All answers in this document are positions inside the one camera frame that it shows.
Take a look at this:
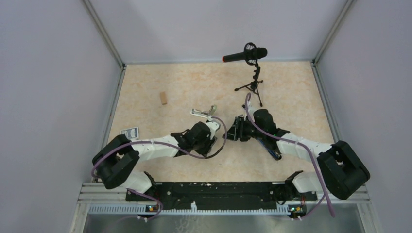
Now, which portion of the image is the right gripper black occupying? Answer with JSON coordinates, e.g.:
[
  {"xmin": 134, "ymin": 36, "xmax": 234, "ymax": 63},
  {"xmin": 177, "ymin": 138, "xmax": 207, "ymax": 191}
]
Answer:
[{"xmin": 223, "ymin": 116, "xmax": 266, "ymax": 141}]

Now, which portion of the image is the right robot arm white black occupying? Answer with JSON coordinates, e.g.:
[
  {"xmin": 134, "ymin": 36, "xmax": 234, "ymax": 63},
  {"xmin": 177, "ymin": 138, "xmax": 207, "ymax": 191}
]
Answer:
[{"xmin": 223, "ymin": 109, "xmax": 371, "ymax": 200}]

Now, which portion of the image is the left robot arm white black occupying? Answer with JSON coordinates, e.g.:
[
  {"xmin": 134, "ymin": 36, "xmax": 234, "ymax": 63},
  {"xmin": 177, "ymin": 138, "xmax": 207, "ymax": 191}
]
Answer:
[{"xmin": 92, "ymin": 121, "xmax": 220, "ymax": 201}]

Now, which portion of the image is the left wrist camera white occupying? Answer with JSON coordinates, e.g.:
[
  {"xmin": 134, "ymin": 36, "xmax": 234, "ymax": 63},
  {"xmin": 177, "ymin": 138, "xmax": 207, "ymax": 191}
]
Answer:
[{"xmin": 206, "ymin": 121, "xmax": 221, "ymax": 133}]

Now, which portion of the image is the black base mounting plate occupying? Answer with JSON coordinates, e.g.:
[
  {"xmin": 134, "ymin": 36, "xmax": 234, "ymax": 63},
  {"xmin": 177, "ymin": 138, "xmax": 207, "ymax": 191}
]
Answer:
[{"xmin": 125, "ymin": 182, "xmax": 318, "ymax": 211}]

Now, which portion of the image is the black microphone orange tip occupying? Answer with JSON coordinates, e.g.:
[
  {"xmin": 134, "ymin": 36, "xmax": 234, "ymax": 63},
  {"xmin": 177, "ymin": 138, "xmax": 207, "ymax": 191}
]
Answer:
[{"xmin": 222, "ymin": 48, "xmax": 268, "ymax": 63}]

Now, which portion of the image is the small brown staple box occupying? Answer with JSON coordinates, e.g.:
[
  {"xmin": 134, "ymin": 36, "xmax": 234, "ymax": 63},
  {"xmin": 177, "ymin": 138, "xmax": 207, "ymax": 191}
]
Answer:
[{"xmin": 159, "ymin": 92, "xmax": 168, "ymax": 105}]

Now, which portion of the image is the blue stapler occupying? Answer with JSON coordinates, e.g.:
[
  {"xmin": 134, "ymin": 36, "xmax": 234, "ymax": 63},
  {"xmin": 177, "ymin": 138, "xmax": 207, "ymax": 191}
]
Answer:
[{"xmin": 257, "ymin": 137, "xmax": 282, "ymax": 161}]

